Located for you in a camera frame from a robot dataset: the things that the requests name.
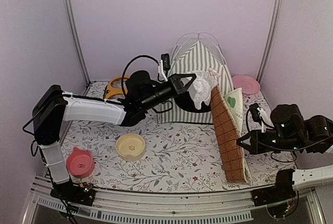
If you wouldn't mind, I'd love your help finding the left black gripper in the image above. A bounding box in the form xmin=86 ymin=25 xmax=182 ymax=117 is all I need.
xmin=141 ymin=73 xmax=196 ymax=111

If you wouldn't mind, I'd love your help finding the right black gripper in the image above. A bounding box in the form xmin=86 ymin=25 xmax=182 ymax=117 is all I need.
xmin=237 ymin=129 xmax=302 ymax=154

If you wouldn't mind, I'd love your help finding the green patterned cushion mat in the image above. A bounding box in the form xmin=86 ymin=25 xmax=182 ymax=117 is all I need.
xmin=210 ymin=85 xmax=252 ymax=185

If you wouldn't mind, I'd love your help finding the cream pet bowl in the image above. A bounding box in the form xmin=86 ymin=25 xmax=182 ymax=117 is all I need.
xmin=116 ymin=133 xmax=146 ymax=162

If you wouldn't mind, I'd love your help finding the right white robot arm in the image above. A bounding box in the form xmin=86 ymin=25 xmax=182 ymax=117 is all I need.
xmin=236 ymin=103 xmax=332 ymax=201

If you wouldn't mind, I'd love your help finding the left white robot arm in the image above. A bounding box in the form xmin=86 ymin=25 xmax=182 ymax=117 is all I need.
xmin=22 ymin=70 xmax=196 ymax=200

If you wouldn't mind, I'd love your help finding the red cat-ear pet bowl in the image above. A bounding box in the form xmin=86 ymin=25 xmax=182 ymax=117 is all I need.
xmin=66 ymin=147 xmax=95 ymax=179

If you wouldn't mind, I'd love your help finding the pink plate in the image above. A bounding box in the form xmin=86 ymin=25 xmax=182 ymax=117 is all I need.
xmin=232 ymin=74 xmax=261 ymax=95

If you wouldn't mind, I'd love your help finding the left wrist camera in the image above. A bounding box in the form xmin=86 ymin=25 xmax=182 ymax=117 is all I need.
xmin=158 ymin=53 xmax=171 ymax=82

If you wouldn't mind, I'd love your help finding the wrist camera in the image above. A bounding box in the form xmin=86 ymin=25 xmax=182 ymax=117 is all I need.
xmin=158 ymin=53 xmax=171 ymax=82
xmin=249 ymin=103 xmax=273 ymax=133

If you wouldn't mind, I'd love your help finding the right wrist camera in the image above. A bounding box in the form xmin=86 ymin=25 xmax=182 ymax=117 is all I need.
xmin=249 ymin=103 xmax=273 ymax=133

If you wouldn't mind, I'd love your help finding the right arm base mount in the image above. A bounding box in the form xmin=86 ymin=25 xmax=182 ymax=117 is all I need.
xmin=251 ymin=184 xmax=297 ymax=206

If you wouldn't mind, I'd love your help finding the front aluminium rail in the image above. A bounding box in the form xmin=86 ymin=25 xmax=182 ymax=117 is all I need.
xmin=22 ymin=176 xmax=332 ymax=223

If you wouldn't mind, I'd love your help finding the left aluminium frame post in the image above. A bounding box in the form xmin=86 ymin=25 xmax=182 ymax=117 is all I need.
xmin=63 ymin=0 xmax=91 ymax=85

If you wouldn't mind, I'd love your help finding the aluminium frame post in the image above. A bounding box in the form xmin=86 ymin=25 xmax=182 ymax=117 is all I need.
xmin=63 ymin=0 xmax=91 ymax=85
xmin=256 ymin=0 xmax=283 ymax=84

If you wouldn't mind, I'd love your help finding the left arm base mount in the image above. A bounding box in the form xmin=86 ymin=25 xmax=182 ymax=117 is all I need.
xmin=50 ymin=181 xmax=96 ymax=206

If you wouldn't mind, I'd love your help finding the right aluminium frame post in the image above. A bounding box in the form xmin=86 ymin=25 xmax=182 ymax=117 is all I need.
xmin=256 ymin=0 xmax=283 ymax=84

